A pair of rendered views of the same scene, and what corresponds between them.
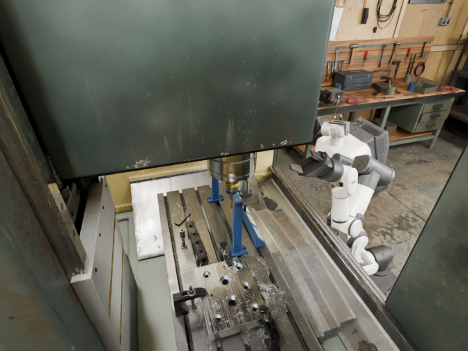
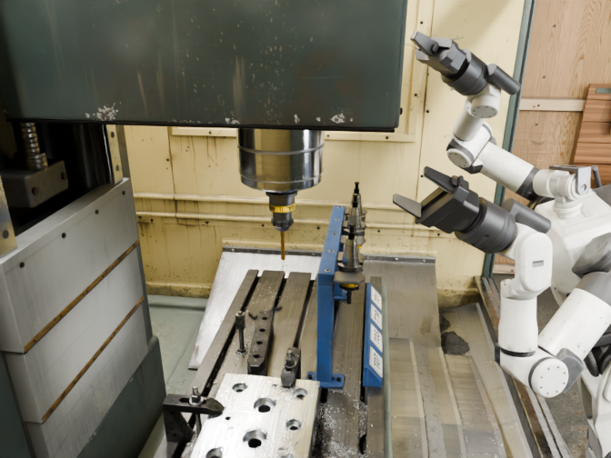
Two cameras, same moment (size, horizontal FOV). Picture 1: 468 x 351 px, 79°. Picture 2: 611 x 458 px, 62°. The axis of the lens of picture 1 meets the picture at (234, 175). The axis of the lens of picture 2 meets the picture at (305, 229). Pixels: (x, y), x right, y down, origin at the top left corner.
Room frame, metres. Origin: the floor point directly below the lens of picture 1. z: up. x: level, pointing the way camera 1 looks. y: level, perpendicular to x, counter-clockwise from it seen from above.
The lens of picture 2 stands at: (-0.04, -0.41, 1.79)
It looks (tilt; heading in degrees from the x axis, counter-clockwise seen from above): 23 degrees down; 24
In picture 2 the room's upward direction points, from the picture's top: straight up
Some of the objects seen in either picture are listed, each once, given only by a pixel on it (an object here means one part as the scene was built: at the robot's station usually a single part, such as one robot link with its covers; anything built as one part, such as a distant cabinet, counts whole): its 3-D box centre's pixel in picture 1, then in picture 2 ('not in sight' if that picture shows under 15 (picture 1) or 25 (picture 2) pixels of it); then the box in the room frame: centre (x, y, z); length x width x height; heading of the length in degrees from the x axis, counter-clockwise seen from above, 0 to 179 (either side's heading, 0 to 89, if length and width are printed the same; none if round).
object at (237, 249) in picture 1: (237, 230); (325, 333); (0.95, -0.02, 1.05); 0.10 x 0.05 x 0.30; 107
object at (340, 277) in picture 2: (249, 200); (349, 277); (0.97, -0.07, 1.21); 0.07 x 0.05 x 0.01; 107
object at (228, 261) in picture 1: (225, 256); (290, 374); (0.86, 0.03, 0.97); 0.13 x 0.03 x 0.15; 17
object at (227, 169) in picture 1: (231, 152); (281, 148); (0.78, 0.01, 1.56); 0.16 x 0.16 x 0.12
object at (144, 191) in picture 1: (204, 214); (316, 324); (1.40, 0.19, 0.75); 0.89 x 0.70 x 0.26; 107
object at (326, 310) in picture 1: (289, 257); (442, 441); (1.09, -0.32, 0.70); 0.90 x 0.30 x 0.16; 17
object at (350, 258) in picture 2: (245, 184); (351, 250); (1.02, -0.05, 1.26); 0.04 x 0.04 x 0.07
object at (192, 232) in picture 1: (196, 242); (261, 345); (0.98, 0.19, 0.93); 0.26 x 0.05 x 0.06; 22
